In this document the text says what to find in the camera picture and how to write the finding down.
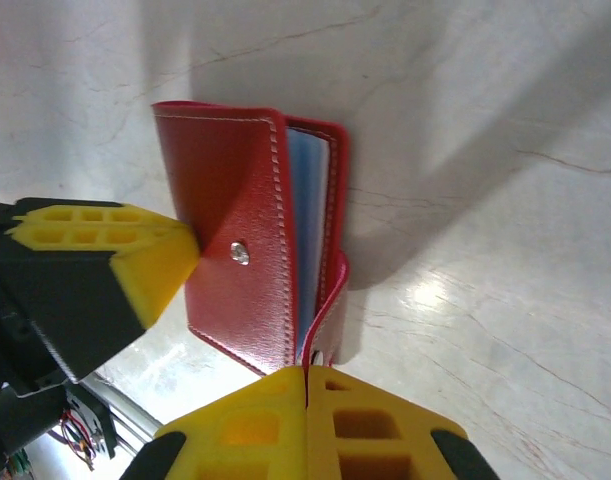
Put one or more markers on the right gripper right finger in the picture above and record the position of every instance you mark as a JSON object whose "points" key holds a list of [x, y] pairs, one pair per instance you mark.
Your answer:
{"points": [[410, 450]]}

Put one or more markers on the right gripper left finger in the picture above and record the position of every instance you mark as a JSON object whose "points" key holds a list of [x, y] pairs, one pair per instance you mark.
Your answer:
{"points": [[265, 450]]}

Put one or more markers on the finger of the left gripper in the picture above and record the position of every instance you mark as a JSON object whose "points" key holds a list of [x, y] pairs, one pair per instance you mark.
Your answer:
{"points": [[135, 212], [85, 300]]}

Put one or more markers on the red card holder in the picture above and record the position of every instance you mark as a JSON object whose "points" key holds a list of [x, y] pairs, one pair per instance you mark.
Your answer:
{"points": [[235, 175]]}

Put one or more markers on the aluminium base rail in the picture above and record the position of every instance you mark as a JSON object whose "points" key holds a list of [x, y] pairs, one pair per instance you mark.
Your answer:
{"points": [[132, 417]]}

